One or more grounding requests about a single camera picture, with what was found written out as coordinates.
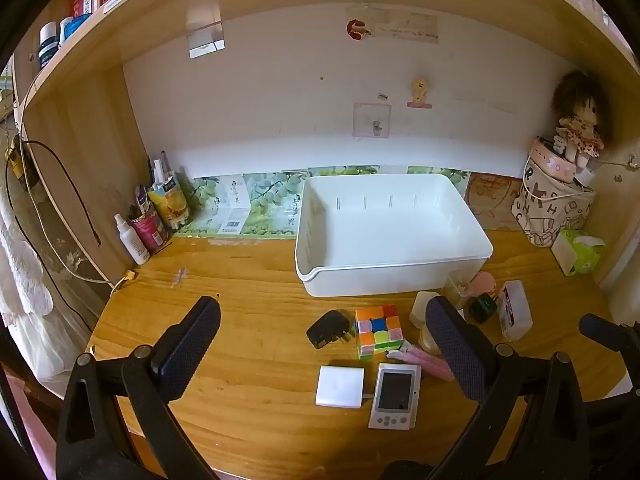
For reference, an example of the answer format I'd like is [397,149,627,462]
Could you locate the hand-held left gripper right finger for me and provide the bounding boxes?
[425,296,591,480]

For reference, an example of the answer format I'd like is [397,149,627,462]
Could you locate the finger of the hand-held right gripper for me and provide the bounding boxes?
[579,313,640,366]

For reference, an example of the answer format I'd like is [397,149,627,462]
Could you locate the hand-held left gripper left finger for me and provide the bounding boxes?
[56,296,222,480]

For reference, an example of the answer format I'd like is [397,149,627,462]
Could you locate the cream round compact case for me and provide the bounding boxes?
[417,325,443,356]

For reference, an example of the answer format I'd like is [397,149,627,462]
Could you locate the pink hair roller clip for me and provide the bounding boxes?
[386,342,456,383]

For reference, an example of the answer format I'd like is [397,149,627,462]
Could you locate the green small case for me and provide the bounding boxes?
[468,294,498,325]

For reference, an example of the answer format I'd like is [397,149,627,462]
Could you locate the white angular box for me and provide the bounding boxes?
[409,291,441,328]

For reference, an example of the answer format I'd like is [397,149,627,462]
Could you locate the white handheld game device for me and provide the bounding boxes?
[368,363,422,431]

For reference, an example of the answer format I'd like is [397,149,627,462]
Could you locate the pink round object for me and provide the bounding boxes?
[472,271,497,301]

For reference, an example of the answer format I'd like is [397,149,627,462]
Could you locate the white labelled rectangular box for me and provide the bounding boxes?
[497,280,534,342]

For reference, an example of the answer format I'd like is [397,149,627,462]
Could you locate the colourful puzzle cube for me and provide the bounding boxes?
[355,305,405,360]

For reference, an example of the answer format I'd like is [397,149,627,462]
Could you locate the white square box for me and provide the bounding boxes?
[315,366,366,409]

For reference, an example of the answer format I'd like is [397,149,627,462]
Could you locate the white plastic bin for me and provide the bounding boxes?
[295,174,494,298]

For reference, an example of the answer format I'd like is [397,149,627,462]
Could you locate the black charger plug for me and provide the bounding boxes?
[306,310,357,351]

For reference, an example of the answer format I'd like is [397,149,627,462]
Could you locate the green tissue pack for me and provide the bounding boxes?
[551,230,606,277]

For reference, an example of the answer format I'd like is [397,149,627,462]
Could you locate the white spray bottle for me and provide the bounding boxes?
[114,213,151,266]

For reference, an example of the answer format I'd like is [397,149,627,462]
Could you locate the letter printed bag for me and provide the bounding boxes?
[511,160,597,248]

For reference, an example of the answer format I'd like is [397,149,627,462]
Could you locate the orange printed cardboard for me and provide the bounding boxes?
[465,172,523,232]

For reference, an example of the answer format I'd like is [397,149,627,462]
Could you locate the green fruit printed cardboard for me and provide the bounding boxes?
[172,164,471,238]

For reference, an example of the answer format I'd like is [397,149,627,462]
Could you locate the white lace curtain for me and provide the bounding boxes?
[0,190,101,386]

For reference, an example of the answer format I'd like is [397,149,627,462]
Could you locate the pink cloth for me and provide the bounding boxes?
[10,375,58,480]

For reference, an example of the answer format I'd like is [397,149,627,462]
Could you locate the pink box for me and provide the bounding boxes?
[530,136,578,183]

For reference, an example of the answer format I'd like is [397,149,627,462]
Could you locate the brown haired doll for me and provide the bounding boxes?
[552,71,613,168]

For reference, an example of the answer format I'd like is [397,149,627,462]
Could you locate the yellow pony sticker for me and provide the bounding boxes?
[406,77,433,109]

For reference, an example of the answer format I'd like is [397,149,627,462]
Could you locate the paper strip note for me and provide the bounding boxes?
[372,10,440,43]

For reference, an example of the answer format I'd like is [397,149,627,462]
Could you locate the white cable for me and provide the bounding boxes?
[20,72,136,292]

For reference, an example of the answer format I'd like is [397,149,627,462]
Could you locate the black cable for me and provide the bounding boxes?
[5,140,103,248]

